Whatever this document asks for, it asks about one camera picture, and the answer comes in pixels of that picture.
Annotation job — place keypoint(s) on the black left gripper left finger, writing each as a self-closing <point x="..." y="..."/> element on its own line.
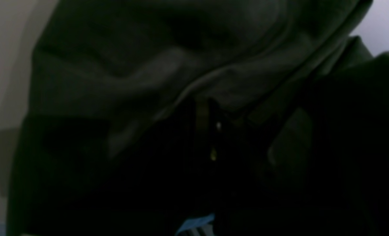
<point x="110" y="167"/>

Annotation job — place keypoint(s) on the grey T-shirt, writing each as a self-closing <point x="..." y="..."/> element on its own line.
<point x="235" y="52"/>

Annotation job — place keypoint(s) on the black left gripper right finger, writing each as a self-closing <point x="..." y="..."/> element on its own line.
<point x="280" y="167"/>

